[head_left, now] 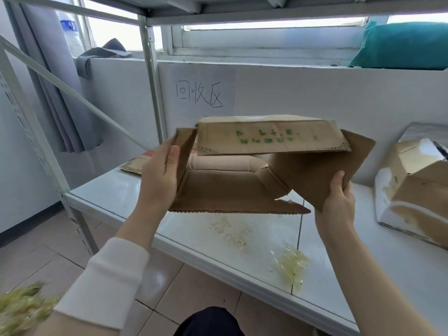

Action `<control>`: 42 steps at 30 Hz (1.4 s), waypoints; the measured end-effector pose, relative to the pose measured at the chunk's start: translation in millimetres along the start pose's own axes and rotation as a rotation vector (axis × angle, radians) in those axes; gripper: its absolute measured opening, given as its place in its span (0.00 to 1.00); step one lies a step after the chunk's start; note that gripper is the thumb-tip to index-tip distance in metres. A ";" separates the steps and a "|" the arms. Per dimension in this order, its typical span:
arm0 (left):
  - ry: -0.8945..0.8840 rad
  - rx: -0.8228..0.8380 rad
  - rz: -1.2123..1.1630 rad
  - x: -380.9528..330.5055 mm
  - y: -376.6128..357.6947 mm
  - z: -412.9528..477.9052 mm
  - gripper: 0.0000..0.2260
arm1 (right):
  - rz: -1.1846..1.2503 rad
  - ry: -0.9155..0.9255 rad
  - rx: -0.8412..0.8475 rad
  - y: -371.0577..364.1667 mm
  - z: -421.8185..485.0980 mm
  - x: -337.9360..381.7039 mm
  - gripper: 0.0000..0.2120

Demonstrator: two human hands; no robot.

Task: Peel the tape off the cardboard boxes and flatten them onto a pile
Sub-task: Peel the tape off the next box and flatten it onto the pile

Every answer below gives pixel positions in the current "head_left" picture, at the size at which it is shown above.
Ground person's left hand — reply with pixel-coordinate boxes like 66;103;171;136
134;135;181;222

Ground person's right hand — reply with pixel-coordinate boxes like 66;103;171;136
314;170;357;239

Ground red printed cardboard box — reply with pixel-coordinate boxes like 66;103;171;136
120;150;154;177

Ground green printed cardboard box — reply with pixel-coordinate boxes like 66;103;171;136
167;114;377;215

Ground clear tape wad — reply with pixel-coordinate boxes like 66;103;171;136
269;245;311;287

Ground glossy taped cardboard box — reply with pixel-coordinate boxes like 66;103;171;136
373;137;448;251

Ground person's left forearm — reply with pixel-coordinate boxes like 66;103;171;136
35;210;165;336

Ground person's right forearm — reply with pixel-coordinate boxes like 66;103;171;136
316;231;440;336

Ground person's black trousers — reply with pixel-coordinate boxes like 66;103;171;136
174;306;245;336

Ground white metal shelf rack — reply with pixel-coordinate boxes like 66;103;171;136
0;0;448;336

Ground white wrist sleeve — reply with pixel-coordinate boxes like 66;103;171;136
53;237;150;330

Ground white handwritten paper sign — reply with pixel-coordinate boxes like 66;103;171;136
167;63;236;118

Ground grey curtain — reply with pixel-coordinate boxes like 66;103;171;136
5;0;104;154

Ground grey cloth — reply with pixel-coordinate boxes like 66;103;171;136
75;38;132;80

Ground clear plastic water bottle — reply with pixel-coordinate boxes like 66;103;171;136
57;10;86;58

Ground teal plastic bag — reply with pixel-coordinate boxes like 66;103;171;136
349;20;448;71

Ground pile of crumpled yellowish tape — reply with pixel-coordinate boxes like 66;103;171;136
0;280;62;336

